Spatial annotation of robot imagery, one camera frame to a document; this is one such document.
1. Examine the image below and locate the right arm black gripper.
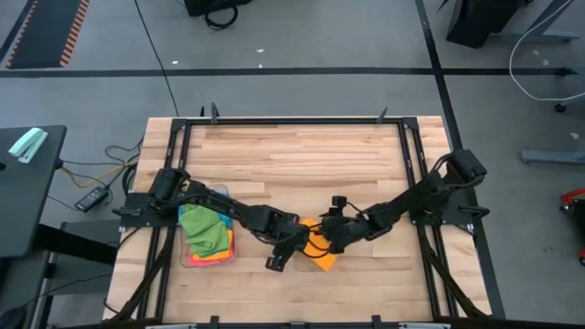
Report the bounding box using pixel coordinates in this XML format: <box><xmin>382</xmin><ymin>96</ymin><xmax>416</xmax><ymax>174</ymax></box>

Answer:
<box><xmin>319</xmin><ymin>195</ymin><xmax>367</xmax><ymax>251</ymax></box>

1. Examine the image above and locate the orange microfiber towel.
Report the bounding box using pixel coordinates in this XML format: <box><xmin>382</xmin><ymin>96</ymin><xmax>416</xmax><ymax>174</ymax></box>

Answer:
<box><xmin>191</xmin><ymin>228</ymin><xmax>234</xmax><ymax>263</ymax></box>
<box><xmin>299</xmin><ymin>218</ymin><xmax>339</xmax><ymax>272</ymax></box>

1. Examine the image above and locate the blue microfiber towel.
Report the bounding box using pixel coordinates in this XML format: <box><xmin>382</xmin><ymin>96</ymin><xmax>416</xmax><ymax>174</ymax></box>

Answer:
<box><xmin>177</xmin><ymin>191</ymin><xmax>234</xmax><ymax>229</ymax></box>

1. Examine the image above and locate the pink microfiber towel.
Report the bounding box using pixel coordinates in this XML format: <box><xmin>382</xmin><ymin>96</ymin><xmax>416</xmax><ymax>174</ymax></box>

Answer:
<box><xmin>187</xmin><ymin>237</ymin><xmax>236</xmax><ymax>269</ymax></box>

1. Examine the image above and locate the clear plastic bin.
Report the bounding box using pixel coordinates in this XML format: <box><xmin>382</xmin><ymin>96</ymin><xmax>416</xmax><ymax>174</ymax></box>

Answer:
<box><xmin>178</xmin><ymin>184</ymin><xmax>237</xmax><ymax>269</ymax></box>

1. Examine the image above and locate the black power adapter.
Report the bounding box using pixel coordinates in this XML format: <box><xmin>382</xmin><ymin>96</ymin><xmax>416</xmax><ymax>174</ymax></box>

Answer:
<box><xmin>74</xmin><ymin>186</ymin><xmax>109</xmax><ymax>214</ymax></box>

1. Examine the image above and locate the black desk foot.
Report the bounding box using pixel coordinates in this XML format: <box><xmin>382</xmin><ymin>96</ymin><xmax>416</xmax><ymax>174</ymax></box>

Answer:
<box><xmin>34</xmin><ymin>220</ymin><xmax>121</xmax><ymax>267</ymax></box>

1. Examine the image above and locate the grey table foot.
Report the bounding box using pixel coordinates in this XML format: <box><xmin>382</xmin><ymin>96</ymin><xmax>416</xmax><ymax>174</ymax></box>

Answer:
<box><xmin>520</xmin><ymin>146</ymin><xmax>585</xmax><ymax>166</ymax></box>

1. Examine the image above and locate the red cart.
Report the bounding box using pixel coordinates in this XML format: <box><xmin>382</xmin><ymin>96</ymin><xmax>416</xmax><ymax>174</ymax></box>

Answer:
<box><xmin>558</xmin><ymin>186</ymin><xmax>585</xmax><ymax>267</ymax></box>

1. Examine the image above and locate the black equipment base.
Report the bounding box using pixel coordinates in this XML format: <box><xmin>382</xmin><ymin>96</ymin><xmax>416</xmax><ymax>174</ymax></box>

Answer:
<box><xmin>184</xmin><ymin>0</ymin><xmax>252</xmax><ymax>17</ymax></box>

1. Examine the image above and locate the black table base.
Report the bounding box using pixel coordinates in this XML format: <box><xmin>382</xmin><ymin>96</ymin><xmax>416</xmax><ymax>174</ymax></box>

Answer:
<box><xmin>445</xmin><ymin>0</ymin><xmax>581</xmax><ymax>50</ymax></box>

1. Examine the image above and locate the black desk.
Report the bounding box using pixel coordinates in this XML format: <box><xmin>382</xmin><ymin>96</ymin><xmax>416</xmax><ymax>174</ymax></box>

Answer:
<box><xmin>0</xmin><ymin>124</ymin><xmax>68</xmax><ymax>260</ymax></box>

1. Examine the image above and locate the mint green stapler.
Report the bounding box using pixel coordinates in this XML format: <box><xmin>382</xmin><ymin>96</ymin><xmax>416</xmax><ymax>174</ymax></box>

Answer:
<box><xmin>7</xmin><ymin>127</ymin><xmax>49</xmax><ymax>165</ymax></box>

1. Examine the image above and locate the black computer mouse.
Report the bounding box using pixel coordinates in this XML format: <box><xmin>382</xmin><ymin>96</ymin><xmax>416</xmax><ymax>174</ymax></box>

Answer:
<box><xmin>0</xmin><ymin>306</ymin><xmax>27</xmax><ymax>329</ymax></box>

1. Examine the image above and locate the black orange-edged floor mat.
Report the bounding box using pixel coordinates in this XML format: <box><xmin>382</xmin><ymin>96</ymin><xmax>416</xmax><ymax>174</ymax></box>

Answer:
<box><xmin>5</xmin><ymin>0</ymin><xmax>91</xmax><ymax>70</ymax></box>

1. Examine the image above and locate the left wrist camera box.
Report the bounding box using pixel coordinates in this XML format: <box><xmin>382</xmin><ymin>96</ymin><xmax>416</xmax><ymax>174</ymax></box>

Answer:
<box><xmin>265</xmin><ymin>254</ymin><xmax>288</xmax><ymax>273</ymax></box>

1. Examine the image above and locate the black coiled cable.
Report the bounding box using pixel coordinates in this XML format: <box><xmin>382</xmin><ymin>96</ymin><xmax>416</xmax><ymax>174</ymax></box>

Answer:
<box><xmin>204</xmin><ymin>4</ymin><xmax>239</xmax><ymax>31</ymax></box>

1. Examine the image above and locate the black floor cable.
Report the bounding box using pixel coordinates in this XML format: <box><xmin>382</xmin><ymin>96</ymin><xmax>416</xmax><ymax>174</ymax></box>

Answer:
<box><xmin>133</xmin><ymin>0</ymin><xmax>180</xmax><ymax>118</ymax></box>

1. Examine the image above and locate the white floor cable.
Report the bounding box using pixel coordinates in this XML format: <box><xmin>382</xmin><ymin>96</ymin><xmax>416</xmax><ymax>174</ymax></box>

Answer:
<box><xmin>508</xmin><ymin>0</ymin><xmax>585</xmax><ymax>102</ymax></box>

